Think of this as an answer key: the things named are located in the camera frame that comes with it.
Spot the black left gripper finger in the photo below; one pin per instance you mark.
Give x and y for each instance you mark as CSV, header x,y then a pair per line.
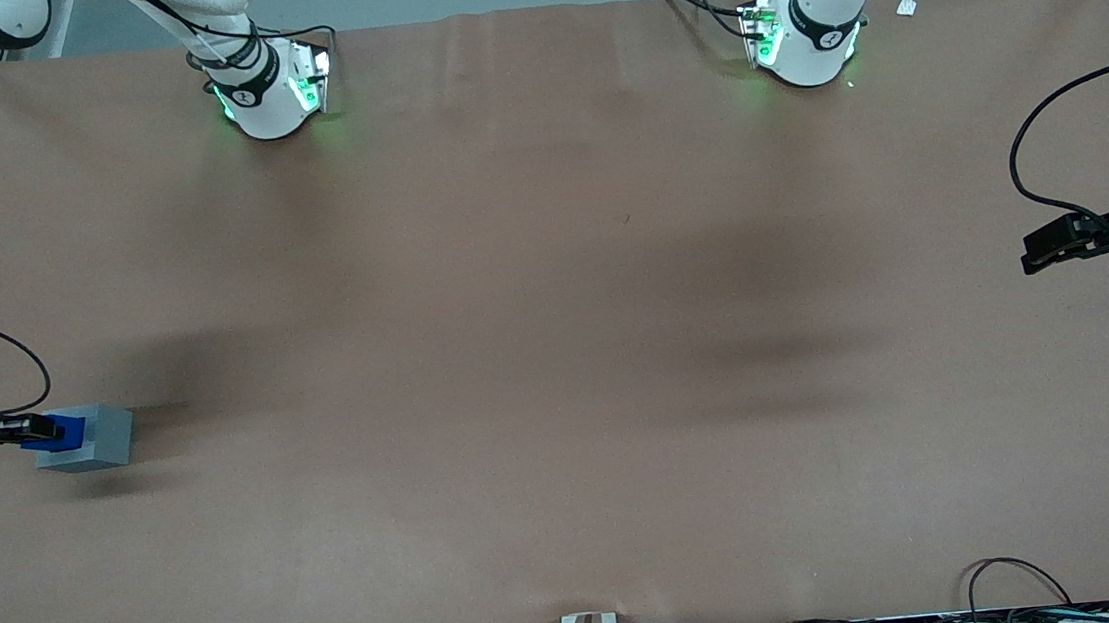
x,y
1060,232
1062,260

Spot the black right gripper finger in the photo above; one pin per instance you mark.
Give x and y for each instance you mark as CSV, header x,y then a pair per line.
x,y
22,422
28,435

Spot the blue plastic part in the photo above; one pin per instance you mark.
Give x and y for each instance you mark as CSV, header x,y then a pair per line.
x,y
73,432

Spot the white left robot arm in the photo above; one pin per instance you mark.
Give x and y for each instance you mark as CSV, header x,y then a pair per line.
x,y
817,38

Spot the gray square base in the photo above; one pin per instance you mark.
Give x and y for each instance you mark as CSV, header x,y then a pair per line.
x,y
109,436

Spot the white paper scrap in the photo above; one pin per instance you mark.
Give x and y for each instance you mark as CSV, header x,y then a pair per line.
x,y
906,6

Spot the brown table mat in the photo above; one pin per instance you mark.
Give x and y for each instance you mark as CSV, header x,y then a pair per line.
x,y
558,351

